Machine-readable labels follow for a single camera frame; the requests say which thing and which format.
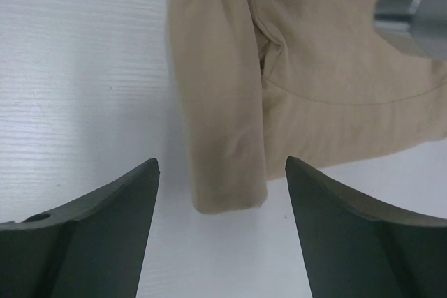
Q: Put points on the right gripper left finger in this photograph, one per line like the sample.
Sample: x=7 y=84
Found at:
x=93 y=246

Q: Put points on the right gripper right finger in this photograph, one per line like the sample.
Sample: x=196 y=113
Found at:
x=354 y=245

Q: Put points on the beige t shirt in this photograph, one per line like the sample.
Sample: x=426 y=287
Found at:
x=262 y=80

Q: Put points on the aluminium front rail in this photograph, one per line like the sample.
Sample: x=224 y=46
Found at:
x=416 y=27

